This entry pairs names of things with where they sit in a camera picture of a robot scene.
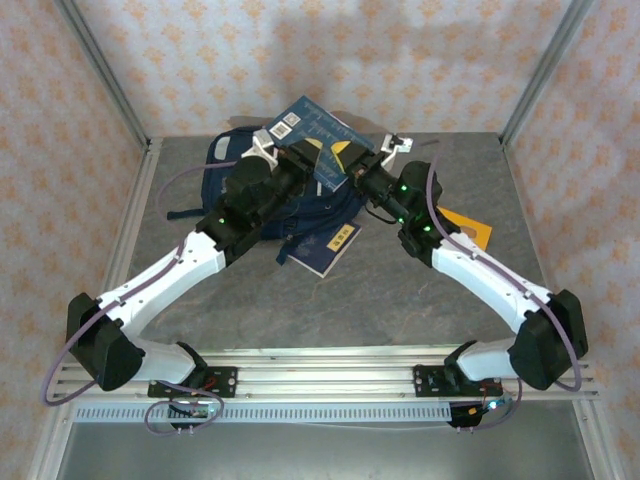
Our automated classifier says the aluminium corner post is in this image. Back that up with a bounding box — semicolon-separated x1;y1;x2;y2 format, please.
54;0;151;151
499;0;594;146

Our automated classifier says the blue book with QR codes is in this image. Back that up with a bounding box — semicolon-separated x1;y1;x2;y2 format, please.
263;94;386;194

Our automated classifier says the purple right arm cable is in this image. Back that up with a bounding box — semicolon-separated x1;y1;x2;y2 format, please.
422;139;584;432

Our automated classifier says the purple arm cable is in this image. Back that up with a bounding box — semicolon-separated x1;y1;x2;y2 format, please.
39;159;241;436
422;139;584;432

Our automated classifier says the grey metal sheet panel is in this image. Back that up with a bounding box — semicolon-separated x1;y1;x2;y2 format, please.
54;422;596;480

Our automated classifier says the slotted grey cable duct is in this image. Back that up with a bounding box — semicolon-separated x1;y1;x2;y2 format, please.
74;403;454;425

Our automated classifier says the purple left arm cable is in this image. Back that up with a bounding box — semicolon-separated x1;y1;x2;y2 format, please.
39;159;241;436

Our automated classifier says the navy notebook with yellow label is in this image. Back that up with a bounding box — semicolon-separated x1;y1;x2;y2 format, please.
287;219;362;279

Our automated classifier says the small circuit board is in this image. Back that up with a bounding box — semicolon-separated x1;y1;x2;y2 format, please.
447;394;514;432
167;399;221;431

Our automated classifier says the aluminium frame rail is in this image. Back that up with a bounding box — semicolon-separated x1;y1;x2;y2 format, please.
52;344;601;402

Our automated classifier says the aluminium side rail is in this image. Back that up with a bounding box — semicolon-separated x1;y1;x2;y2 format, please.
79;138;164;361

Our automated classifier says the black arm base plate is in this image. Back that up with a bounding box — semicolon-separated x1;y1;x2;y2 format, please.
413;364;501;400
148;366;239;400

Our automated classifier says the navy blue backpack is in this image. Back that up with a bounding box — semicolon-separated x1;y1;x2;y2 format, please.
167;124;386;266

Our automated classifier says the yellow cartoon book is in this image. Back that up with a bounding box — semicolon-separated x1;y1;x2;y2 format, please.
434;207;493;251

